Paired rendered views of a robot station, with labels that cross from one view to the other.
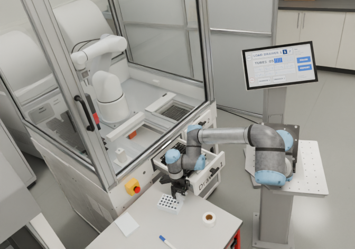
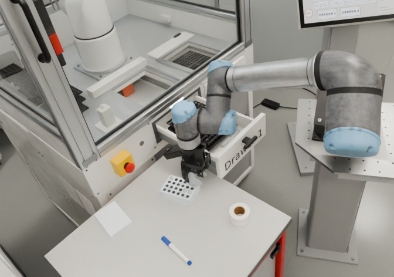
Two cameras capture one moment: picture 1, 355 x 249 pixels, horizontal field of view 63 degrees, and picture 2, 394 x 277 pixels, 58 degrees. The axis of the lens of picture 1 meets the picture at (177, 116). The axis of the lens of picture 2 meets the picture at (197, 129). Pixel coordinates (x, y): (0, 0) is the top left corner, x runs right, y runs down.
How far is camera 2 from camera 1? 0.38 m
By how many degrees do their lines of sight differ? 5
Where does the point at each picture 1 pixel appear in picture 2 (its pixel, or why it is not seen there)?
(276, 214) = (336, 210)
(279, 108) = not seen: hidden behind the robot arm
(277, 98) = (343, 45)
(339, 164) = not seen: outside the picture
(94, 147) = (55, 93)
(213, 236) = (245, 239)
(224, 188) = (260, 175)
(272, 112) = not seen: hidden behind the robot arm
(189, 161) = (211, 119)
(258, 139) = (335, 73)
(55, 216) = (26, 208)
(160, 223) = (165, 218)
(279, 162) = (373, 114)
